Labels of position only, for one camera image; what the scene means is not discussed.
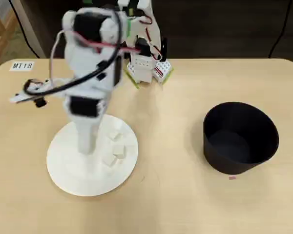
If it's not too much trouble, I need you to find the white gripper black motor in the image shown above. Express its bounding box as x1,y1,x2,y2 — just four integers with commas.
63,95,108,156

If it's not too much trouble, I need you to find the white cube block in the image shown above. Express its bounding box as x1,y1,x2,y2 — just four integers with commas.
112,145,126,159
102,154,118,169
108,132,123,142

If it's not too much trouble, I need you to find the white round plate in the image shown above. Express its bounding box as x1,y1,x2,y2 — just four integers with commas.
46,114,139,197

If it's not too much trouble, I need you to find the black round pot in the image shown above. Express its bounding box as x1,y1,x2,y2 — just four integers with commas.
203,101,280,175

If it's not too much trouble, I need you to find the white MT18 label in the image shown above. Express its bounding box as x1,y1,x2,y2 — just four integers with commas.
9,61,35,72

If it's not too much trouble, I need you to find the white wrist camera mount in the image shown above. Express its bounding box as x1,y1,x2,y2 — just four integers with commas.
9,78,52,109

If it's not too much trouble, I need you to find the thin black background cable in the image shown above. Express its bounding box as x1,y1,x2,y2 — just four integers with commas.
268,0,293,59
8,0,41,59

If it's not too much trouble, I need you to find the grey metal post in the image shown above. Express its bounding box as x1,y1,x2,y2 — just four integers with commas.
11,0,47,59

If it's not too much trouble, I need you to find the light wooden furniture frame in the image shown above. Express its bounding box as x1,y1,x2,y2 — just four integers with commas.
0,0,18,80

